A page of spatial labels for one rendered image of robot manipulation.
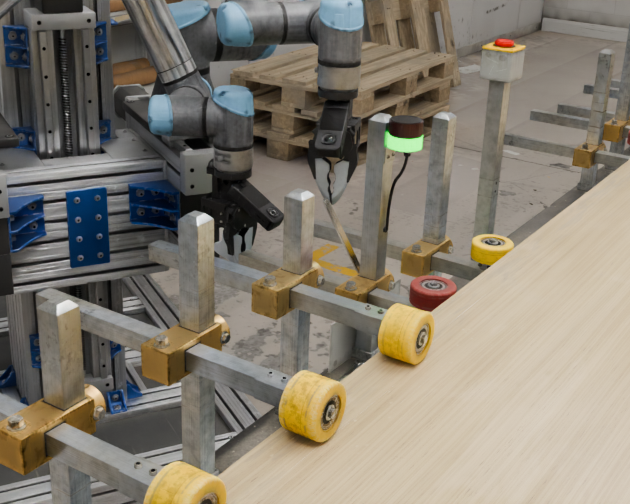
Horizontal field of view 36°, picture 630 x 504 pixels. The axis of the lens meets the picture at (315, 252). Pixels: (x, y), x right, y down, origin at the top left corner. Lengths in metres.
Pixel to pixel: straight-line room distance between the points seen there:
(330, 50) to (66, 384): 0.77
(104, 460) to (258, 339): 2.32
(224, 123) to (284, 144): 3.48
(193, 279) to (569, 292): 0.71
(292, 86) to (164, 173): 3.05
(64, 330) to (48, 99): 1.09
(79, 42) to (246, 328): 1.58
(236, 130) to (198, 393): 0.58
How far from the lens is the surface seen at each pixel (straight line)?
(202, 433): 1.47
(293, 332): 1.61
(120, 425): 2.60
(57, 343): 1.18
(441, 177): 1.96
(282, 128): 5.31
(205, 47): 2.18
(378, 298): 1.76
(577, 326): 1.64
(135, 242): 2.23
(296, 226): 1.54
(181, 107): 1.84
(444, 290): 1.69
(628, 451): 1.35
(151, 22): 1.93
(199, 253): 1.33
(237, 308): 3.65
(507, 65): 2.12
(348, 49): 1.70
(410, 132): 1.67
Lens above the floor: 1.61
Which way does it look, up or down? 23 degrees down
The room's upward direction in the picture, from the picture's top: 2 degrees clockwise
